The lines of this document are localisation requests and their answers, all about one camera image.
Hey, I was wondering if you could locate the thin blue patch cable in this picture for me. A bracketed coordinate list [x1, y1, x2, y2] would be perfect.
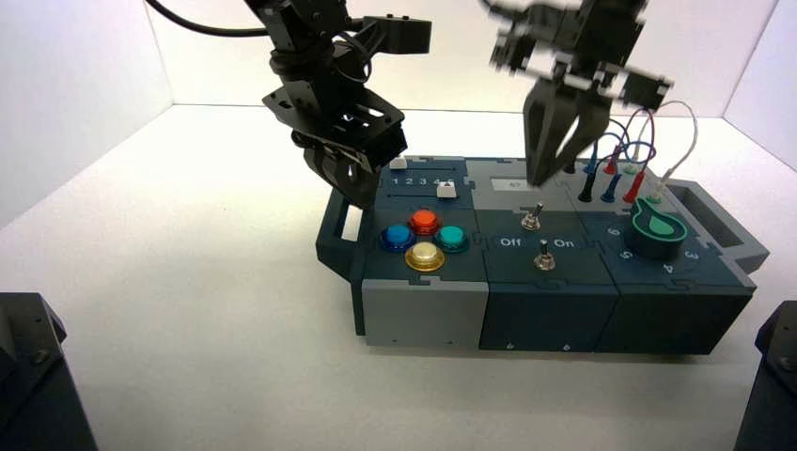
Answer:
[591, 117, 657, 181]

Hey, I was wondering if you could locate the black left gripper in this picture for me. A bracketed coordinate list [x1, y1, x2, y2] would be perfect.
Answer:
[262, 84, 409, 210]

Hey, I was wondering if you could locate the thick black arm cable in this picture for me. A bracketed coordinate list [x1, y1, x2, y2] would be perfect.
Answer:
[145, 0, 275, 38]

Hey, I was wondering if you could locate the teal and grey control box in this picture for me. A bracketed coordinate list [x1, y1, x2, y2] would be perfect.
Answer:
[315, 155, 770, 356]

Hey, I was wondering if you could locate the blue round push button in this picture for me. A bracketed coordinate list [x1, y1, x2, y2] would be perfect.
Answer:
[380, 224, 417, 253]

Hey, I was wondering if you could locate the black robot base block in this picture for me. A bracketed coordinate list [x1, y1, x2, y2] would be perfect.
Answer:
[0, 292, 100, 451]
[734, 301, 797, 451]

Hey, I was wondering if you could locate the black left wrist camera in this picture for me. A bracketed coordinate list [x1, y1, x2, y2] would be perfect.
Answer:
[357, 17, 432, 56]

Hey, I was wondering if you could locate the yellow round push button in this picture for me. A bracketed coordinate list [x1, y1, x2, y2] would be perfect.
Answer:
[404, 242, 446, 273]

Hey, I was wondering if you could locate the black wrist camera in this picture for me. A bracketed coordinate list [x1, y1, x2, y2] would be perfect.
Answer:
[621, 70, 675, 112]
[357, 17, 432, 56]

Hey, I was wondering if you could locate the thin red patch cable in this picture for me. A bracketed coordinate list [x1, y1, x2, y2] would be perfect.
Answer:
[613, 107, 657, 179]

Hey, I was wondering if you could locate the thin white patch cable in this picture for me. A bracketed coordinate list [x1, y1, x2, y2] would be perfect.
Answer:
[650, 101, 699, 185]

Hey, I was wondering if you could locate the green round push button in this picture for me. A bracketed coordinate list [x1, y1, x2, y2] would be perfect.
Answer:
[432, 225, 471, 254]

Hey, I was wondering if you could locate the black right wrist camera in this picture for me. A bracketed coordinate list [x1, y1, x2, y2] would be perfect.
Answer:
[621, 70, 675, 112]

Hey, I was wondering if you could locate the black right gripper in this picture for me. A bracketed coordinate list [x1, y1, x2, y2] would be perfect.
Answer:
[490, 18, 643, 188]

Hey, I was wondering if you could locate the green rotary dial knob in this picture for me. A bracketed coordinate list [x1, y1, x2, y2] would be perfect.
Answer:
[629, 198, 689, 261]

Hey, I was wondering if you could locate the red round push button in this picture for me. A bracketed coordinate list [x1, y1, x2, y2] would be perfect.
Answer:
[407, 209, 442, 237]

